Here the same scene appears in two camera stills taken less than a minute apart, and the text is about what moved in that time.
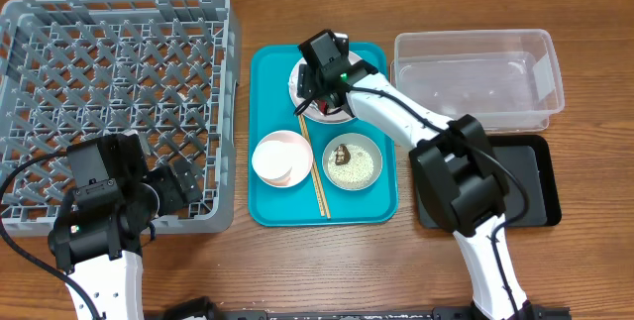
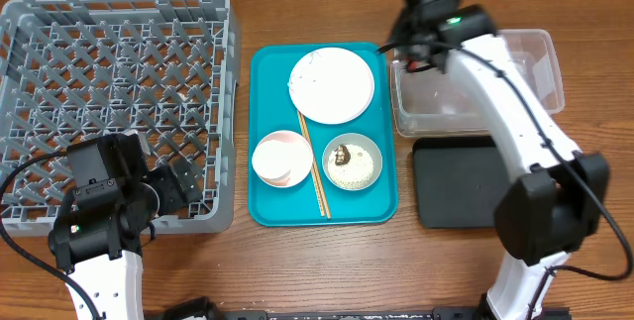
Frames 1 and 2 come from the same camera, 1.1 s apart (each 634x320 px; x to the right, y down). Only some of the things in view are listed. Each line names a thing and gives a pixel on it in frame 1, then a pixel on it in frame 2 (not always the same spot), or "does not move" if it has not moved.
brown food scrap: (343, 155) does not move
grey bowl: (352, 161) does not move
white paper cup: (279, 159) does not move
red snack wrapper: (323, 106) to (412, 65)
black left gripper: (177, 187) does not move
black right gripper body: (306, 83) to (402, 40)
